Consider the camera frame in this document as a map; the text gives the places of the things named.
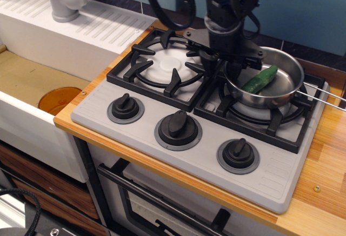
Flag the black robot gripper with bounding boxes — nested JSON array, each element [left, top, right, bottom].
[[183, 29, 266, 83]]

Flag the green toy pickle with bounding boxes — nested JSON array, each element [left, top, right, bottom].
[[241, 65, 278, 94]]

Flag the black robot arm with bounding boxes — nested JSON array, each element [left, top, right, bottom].
[[183, 0, 265, 81]]

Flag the stainless steel pan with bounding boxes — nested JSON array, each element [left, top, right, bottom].
[[227, 46, 343, 110]]

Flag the black middle stove knob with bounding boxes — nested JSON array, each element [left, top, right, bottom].
[[154, 110, 203, 151]]

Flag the black stove knob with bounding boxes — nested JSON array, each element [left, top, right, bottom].
[[154, 110, 203, 151], [217, 138, 260, 175], [107, 93, 145, 125]]

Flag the black right stove knob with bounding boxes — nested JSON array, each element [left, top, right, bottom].
[[217, 138, 260, 175]]

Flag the black left stove knob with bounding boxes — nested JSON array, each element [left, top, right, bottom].
[[107, 93, 145, 125]]

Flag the grey toy stove top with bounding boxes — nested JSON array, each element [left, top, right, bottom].
[[71, 78, 324, 213]]

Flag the black left burner grate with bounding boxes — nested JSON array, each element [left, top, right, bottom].
[[107, 28, 221, 112]]

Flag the black burner grate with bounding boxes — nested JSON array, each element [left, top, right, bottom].
[[107, 28, 221, 112], [194, 60, 326, 153]]

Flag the black right burner grate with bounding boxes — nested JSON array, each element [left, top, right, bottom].
[[194, 60, 326, 153]]

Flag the orange plastic plate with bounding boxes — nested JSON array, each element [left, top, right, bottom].
[[38, 86, 82, 116]]

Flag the white toy sink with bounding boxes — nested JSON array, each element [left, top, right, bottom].
[[1, 0, 154, 183]]

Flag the wood-grain drawer front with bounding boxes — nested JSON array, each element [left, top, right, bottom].
[[1, 141, 107, 235]]

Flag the oven door with black handle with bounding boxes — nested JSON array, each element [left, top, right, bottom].
[[89, 143, 292, 236]]

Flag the black braided cable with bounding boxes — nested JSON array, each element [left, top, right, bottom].
[[0, 188, 41, 236]]

